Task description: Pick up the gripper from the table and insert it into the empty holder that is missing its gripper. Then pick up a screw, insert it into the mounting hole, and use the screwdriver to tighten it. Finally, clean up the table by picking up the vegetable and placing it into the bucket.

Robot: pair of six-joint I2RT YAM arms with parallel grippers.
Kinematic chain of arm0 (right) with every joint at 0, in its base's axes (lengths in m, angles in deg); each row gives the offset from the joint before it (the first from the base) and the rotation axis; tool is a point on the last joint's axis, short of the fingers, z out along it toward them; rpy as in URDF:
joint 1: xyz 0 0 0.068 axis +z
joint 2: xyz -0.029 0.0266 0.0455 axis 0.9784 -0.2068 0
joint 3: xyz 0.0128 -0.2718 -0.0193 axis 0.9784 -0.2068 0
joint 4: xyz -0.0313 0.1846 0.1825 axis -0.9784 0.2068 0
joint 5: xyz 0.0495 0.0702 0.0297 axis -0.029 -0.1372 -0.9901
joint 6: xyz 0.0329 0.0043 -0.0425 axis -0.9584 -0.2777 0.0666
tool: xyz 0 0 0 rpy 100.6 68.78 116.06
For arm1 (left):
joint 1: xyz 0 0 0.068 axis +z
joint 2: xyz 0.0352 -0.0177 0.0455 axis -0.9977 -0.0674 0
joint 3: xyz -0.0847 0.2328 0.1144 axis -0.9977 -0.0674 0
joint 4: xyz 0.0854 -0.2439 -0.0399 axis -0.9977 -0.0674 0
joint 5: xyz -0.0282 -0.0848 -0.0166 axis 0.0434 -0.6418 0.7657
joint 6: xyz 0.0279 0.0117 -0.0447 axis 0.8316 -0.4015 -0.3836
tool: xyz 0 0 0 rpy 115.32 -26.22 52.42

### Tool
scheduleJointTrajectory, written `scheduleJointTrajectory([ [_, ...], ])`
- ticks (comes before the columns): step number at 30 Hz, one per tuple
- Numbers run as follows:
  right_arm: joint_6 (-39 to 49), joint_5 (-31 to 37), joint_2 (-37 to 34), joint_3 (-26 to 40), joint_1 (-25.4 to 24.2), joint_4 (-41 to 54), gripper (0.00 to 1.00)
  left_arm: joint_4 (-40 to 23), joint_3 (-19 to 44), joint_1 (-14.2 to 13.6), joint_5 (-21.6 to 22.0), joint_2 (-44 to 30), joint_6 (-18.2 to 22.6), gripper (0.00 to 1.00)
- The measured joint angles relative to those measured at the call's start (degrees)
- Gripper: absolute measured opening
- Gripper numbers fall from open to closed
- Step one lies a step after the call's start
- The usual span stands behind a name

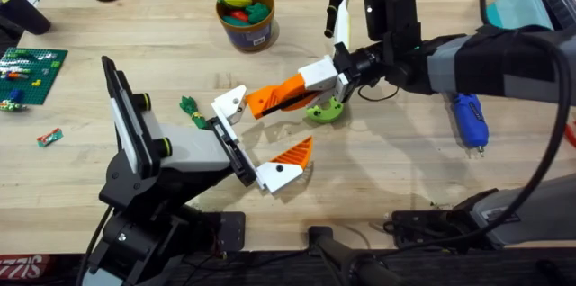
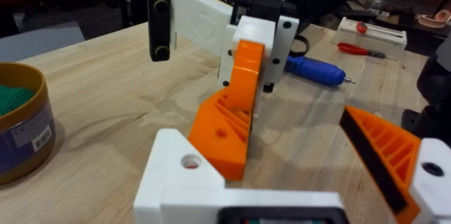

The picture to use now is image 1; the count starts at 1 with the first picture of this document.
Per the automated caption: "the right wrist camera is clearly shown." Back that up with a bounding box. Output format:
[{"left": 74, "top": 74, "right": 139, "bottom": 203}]
[{"left": 363, "top": 0, "right": 423, "bottom": 43}]

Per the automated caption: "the teal soft pouch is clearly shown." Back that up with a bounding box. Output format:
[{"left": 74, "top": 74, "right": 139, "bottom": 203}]
[{"left": 484, "top": 0, "right": 555, "bottom": 31}]

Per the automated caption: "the thin black cable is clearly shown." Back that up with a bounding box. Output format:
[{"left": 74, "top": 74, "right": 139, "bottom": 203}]
[{"left": 357, "top": 83, "right": 401, "bottom": 103}]

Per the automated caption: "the green board with blocks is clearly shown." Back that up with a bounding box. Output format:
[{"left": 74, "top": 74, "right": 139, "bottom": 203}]
[{"left": 0, "top": 46, "right": 69, "bottom": 113}]

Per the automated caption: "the black pen-shaped tool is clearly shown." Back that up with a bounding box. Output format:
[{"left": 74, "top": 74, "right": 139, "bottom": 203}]
[{"left": 323, "top": 0, "right": 351, "bottom": 39}]

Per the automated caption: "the black mount pole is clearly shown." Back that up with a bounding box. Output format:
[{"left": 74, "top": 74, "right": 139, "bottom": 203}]
[{"left": 308, "top": 226, "right": 406, "bottom": 286}]

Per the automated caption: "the black rail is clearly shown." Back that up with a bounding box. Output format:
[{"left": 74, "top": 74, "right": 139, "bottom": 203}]
[{"left": 0, "top": 249, "right": 576, "bottom": 286}]

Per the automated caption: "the red sticker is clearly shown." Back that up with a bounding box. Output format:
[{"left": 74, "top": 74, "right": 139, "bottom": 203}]
[{"left": 0, "top": 254, "right": 55, "bottom": 281}]

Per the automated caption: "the black cylinder object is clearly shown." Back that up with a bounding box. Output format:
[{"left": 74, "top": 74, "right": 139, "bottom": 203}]
[{"left": 0, "top": 0, "right": 52, "bottom": 38}]

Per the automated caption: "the blue electric screwdriver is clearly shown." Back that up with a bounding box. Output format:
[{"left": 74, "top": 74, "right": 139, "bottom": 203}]
[{"left": 449, "top": 92, "right": 491, "bottom": 157}]

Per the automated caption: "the tub of toy vegetables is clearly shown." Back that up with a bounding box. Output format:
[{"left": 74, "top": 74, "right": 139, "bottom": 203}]
[{"left": 214, "top": 0, "right": 276, "bottom": 53}]

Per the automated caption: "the green disc with holes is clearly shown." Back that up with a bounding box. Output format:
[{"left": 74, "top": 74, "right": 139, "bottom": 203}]
[{"left": 305, "top": 95, "right": 346, "bottom": 125}]

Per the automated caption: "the green toy vegetable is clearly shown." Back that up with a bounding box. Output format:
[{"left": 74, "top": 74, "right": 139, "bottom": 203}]
[{"left": 178, "top": 95, "right": 209, "bottom": 130}]

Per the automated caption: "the left wrist upright plate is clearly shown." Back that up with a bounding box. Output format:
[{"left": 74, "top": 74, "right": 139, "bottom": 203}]
[{"left": 101, "top": 55, "right": 153, "bottom": 180}]

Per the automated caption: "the small red green packet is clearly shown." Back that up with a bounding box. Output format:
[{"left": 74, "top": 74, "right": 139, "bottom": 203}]
[{"left": 35, "top": 127, "right": 65, "bottom": 148}]

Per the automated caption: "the dark clear storage box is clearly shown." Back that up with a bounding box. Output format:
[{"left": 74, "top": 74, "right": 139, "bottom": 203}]
[{"left": 542, "top": 0, "right": 576, "bottom": 31}]

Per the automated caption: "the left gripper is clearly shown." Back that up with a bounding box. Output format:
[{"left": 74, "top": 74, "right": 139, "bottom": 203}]
[{"left": 138, "top": 84, "right": 315, "bottom": 195}]

